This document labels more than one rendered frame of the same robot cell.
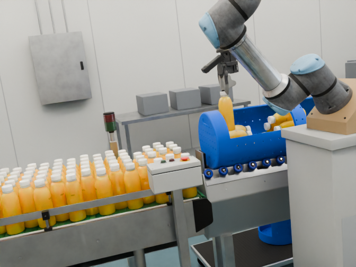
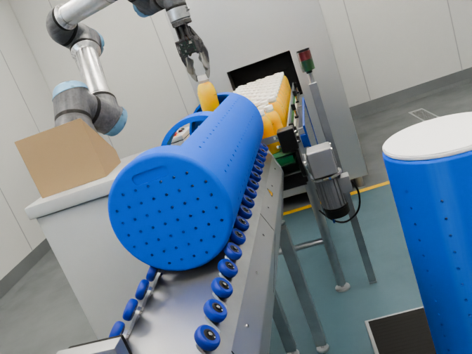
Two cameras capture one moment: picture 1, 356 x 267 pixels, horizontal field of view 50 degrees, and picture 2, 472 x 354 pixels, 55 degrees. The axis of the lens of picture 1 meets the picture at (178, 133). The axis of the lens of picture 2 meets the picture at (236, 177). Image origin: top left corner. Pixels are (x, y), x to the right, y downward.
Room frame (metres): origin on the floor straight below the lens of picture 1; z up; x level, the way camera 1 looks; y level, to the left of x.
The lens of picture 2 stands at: (2.62, -1.76, 1.38)
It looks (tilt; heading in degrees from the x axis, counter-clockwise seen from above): 15 degrees down; 117
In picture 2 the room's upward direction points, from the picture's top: 20 degrees counter-clockwise
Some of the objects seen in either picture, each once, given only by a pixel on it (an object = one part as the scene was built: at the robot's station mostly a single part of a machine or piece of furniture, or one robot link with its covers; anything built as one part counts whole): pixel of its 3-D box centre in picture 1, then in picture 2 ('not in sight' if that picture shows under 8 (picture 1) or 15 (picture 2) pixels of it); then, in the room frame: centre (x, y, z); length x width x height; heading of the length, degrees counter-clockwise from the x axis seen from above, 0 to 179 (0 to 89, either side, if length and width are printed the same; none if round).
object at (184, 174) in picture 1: (174, 174); (180, 142); (1.48, 0.03, 1.05); 0.20 x 0.10 x 0.10; 104
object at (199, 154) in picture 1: (201, 162); not in sight; (1.81, -0.10, 0.99); 0.10 x 0.02 x 0.12; 14
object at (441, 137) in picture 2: not in sight; (443, 134); (2.59, -0.64, 1.03); 0.28 x 0.28 x 0.01
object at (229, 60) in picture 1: (226, 62); (186, 38); (1.85, -0.27, 1.46); 0.09 x 0.08 x 0.12; 104
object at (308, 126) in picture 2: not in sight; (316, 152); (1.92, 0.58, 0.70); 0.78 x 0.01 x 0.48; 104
